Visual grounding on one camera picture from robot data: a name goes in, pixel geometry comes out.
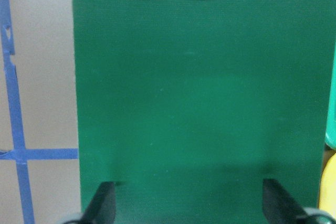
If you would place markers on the green plastic tray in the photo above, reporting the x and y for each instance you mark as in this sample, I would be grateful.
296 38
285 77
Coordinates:
330 129

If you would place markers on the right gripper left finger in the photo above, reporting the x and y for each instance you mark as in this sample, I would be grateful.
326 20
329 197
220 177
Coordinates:
102 208

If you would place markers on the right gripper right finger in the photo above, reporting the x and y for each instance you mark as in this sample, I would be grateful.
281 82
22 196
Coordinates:
280 207

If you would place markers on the yellow plastic tray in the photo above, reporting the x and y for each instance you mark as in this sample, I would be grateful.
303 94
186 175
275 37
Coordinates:
327 183

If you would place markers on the green conveyor belt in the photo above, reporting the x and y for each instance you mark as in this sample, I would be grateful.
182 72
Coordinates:
187 105

